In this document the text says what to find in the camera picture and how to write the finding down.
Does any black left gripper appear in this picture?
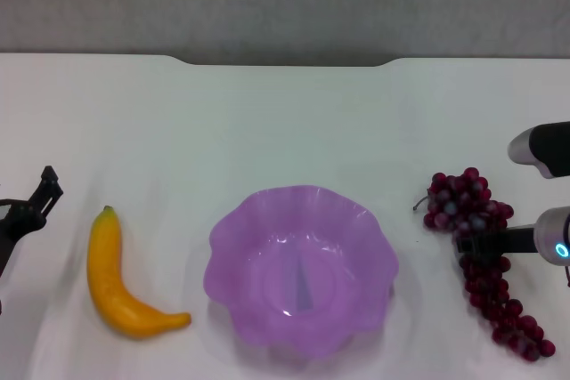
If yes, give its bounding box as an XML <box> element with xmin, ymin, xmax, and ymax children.
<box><xmin>0</xmin><ymin>166</ymin><xmax>64</xmax><ymax>277</ymax></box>

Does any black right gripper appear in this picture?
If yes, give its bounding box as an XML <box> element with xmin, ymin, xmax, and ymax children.
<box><xmin>456</xmin><ymin>224</ymin><xmax>542</xmax><ymax>266</ymax></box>

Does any dark red grape bunch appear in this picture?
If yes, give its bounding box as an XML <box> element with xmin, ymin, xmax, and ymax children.
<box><xmin>412</xmin><ymin>166</ymin><xmax>557</xmax><ymax>362</ymax></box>

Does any yellow banana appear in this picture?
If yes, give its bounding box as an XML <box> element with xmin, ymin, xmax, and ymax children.
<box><xmin>86</xmin><ymin>205</ymin><xmax>192</xmax><ymax>339</ymax></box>

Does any purple translucent scalloped bowl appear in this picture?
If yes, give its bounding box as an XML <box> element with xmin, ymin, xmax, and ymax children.
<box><xmin>203</xmin><ymin>184</ymin><xmax>400</xmax><ymax>358</ymax></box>

